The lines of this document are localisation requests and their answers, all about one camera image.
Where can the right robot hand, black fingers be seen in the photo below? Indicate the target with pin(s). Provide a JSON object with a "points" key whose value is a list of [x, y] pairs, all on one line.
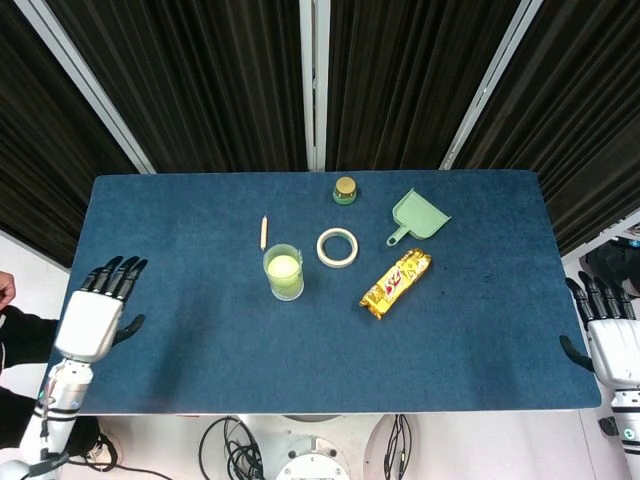
{"points": [[617, 350]]}

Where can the left robot hand, black fingers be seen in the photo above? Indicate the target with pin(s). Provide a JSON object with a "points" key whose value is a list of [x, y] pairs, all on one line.
{"points": [[90, 325]]}

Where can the clear plastic tube container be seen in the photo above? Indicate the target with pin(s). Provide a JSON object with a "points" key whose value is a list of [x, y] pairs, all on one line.
{"points": [[295, 287]]}

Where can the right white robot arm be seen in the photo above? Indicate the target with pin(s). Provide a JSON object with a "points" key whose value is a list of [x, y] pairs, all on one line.
{"points": [[627, 425]]}

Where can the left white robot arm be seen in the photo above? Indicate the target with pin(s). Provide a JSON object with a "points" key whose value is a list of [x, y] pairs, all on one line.
{"points": [[65, 395]]}

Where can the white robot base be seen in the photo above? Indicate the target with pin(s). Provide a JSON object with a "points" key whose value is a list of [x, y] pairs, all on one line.
{"points": [[310, 445]]}

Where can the black bag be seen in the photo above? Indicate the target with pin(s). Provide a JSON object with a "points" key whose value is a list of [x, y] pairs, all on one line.
{"points": [[612, 262]]}

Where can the blue velvet table cloth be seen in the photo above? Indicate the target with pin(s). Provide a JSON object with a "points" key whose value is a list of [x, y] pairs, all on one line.
{"points": [[200, 350]]}

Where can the black pleated curtain panel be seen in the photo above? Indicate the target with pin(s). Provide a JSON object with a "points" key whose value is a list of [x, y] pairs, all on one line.
{"points": [[400, 75], [35, 150], [575, 125], [200, 75]]}

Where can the short wooden pencil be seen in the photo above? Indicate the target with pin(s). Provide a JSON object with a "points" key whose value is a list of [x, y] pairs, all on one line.
{"points": [[263, 232]]}

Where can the gold foil snack package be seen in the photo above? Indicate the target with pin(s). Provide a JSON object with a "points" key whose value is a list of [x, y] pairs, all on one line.
{"points": [[395, 285]]}

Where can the light green plastic dustpan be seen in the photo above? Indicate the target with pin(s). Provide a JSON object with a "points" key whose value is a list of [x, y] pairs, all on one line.
{"points": [[420, 217]]}

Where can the white masking tape roll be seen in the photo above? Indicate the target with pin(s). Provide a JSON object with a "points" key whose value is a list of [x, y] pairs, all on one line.
{"points": [[322, 255]]}

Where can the small green jar, gold lid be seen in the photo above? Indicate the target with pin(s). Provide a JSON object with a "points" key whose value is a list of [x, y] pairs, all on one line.
{"points": [[344, 190]]}

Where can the white partition frame post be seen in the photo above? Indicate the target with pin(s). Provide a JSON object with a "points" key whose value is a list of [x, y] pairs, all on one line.
{"points": [[490, 85], [90, 85], [312, 85]]}

